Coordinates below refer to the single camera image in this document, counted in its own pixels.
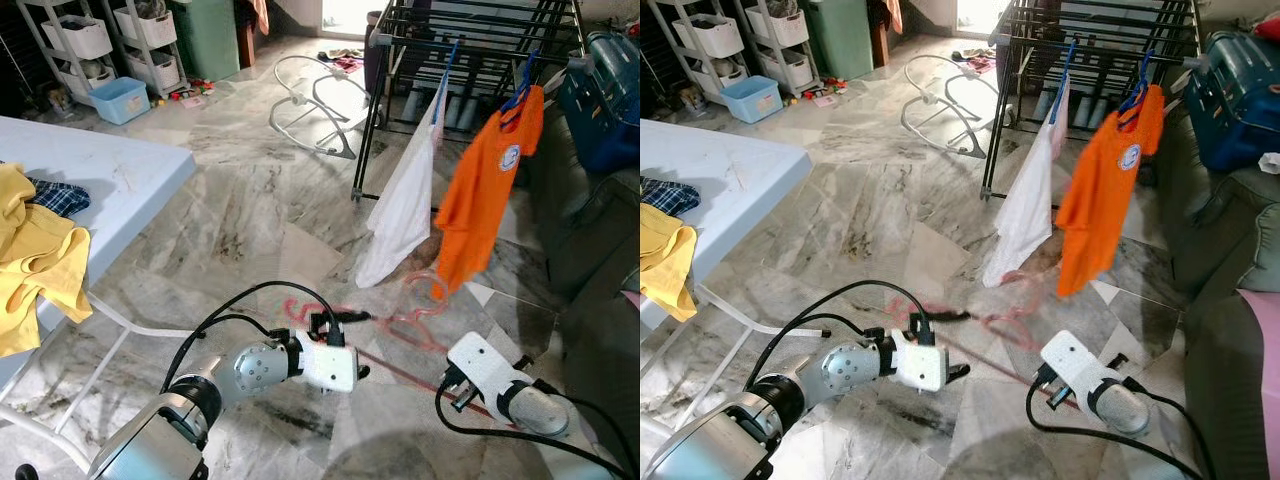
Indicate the white plastic drawer rack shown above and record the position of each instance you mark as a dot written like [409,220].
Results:
[705,35]
[145,30]
[75,35]
[778,30]

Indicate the green bin with white lid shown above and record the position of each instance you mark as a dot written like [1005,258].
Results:
[838,40]
[205,40]

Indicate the reddish pink plastic hanger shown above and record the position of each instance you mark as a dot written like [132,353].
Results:
[1005,318]
[405,320]

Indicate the dark green leather sofa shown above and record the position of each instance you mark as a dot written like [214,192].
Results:
[590,250]
[1210,250]

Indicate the blue plaid shirt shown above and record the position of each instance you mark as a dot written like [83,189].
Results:
[670,197]
[62,197]

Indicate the orange hanging cloth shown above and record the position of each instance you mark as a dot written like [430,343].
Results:
[894,15]
[260,15]

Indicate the crumpled white cloth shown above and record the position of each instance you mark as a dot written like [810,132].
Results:
[1270,163]

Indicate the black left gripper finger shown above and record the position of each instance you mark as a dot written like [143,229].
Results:
[361,372]
[358,318]
[955,317]
[956,372]

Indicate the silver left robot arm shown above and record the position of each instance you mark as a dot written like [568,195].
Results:
[850,368]
[255,368]

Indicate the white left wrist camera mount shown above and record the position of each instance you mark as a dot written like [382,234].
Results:
[920,365]
[330,368]

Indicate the white metal table leg frame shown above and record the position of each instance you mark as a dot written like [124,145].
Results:
[790,328]
[150,330]

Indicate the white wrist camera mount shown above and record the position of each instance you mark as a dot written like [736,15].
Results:
[480,365]
[330,368]
[1075,362]
[920,365]

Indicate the blue plastic clothes hanger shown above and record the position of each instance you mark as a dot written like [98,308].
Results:
[522,95]
[1140,95]
[449,65]
[1067,65]

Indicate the dark blue suitcase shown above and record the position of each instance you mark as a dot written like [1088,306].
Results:
[605,110]
[1235,100]

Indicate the white folding table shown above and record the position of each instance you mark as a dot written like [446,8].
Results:
[130,170]
[730,170]

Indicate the orange t-shirt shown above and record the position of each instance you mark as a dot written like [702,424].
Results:
[1105,200]
[485,200]

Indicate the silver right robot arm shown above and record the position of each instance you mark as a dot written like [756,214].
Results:
[540,410]
[1125,408]

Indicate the white t-shirt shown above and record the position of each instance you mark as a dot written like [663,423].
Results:
[405,210]
[1030,210]

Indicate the white metal baby bouncer frame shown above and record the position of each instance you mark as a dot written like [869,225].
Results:
[350,155]
[980,155]

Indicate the black metal drying rack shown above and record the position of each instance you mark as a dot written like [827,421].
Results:
[371,118]
[998,118]

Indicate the light blue plastic bin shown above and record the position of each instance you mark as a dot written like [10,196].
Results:
[752,100]
[120,100]

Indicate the pink cushion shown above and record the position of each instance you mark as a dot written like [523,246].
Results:
[1262,340]

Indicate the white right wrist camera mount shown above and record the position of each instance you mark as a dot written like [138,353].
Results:
[480,365]
[1075,362]

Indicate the yellow shirt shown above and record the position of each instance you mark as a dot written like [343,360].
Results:
[40,270]
[665,260]

